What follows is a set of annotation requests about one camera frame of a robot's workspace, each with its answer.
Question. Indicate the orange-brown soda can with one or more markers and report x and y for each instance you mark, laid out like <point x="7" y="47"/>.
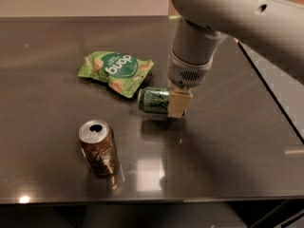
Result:
<point x="99" y="148"/>

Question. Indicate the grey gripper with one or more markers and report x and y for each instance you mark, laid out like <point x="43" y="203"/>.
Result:
<point x="186" y="72"/>

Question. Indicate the adjacent glass side table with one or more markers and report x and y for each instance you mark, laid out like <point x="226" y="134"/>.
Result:
<point x="288" y="93"/>

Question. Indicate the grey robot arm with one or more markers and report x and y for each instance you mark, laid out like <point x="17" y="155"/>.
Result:
<point x="272" y="28"/>

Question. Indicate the green soda can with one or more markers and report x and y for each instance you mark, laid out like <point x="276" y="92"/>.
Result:
<point x="154" y="100"/>

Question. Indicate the green snack bag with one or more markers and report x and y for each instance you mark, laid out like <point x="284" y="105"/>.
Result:
<point x="122" y="72"/>

